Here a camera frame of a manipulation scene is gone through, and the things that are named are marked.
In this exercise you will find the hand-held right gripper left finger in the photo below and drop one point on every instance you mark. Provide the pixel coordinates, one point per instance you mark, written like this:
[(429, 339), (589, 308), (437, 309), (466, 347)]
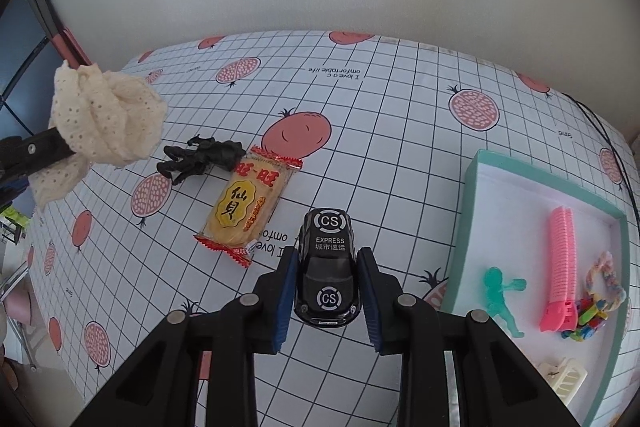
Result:
[(280, 307)]

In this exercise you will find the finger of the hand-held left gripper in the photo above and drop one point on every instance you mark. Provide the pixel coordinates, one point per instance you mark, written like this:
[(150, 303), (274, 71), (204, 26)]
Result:
[(45, 149), (10, 188)]

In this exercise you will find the teal box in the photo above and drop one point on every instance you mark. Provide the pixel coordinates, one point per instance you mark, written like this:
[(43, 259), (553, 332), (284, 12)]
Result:
[(510, 227)]

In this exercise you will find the grid-print tablecloth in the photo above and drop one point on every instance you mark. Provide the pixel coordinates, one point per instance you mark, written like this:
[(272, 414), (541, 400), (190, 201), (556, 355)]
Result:
[(400, 157)]

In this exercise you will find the pink hair roller clip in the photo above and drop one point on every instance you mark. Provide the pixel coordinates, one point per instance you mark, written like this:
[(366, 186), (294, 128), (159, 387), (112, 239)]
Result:
[(562, 257)]

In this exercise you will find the cream lace cloth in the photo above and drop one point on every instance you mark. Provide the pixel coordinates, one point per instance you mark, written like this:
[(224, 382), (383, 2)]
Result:
[(110, 117)]

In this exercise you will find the pastel chenille loop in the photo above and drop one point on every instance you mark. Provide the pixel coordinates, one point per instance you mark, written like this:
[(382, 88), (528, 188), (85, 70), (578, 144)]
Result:
[(617, 292)]

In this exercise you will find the yellow snack packet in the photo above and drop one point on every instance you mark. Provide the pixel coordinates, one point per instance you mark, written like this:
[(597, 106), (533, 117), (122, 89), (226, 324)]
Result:
[(245, 202)]

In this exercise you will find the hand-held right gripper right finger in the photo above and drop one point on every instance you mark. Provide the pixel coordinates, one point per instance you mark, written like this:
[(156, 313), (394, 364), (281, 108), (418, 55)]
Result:
[(372, 307)]

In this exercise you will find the cream hair claw clip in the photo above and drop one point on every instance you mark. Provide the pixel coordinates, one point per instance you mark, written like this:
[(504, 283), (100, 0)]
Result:
[(567, 382)]

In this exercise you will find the colourful plastic block toy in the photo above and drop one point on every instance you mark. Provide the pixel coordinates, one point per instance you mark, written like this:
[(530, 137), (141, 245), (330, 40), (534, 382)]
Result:
[(582, 322)]

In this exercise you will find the pink strip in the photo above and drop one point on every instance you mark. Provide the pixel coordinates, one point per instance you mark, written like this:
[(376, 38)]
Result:
[(70, 44)]

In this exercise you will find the teal toy figure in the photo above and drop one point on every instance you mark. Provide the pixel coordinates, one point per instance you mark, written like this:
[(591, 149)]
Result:
[(497, 302)]

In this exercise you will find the black toy figure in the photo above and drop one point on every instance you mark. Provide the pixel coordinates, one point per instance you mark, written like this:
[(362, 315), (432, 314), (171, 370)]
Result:
[(215, 152)]

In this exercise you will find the black toy car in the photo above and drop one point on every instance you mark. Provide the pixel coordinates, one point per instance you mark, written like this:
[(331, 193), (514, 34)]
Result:
[(325, 272)]

